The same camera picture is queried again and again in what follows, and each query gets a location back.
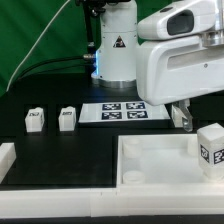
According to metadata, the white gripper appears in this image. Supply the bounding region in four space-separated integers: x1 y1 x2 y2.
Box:
136 0 224 132

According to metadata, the white square tabletop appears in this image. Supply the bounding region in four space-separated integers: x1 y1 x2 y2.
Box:
117 134 224 192

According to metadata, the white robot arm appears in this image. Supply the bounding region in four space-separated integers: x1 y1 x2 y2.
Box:
75 0 224 131

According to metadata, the green backdrop curtain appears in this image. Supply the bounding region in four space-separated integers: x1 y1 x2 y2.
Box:
0 0 87 96

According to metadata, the white marker base plate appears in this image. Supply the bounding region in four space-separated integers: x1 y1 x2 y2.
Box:
79 101 170 123

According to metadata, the white front obstacle wall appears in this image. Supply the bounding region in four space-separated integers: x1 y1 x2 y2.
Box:
0 184 224 219

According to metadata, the white obstacle wall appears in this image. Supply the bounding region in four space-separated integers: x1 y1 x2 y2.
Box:
0 184 224 219
0 143 16 184

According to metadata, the white cable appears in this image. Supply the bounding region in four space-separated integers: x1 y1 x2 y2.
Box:
5 0 72 93

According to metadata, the black cable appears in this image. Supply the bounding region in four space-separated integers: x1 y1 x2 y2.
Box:
11 57 88 88

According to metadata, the white left obstacle wall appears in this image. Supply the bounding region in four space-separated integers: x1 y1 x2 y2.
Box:
0 143 16 184

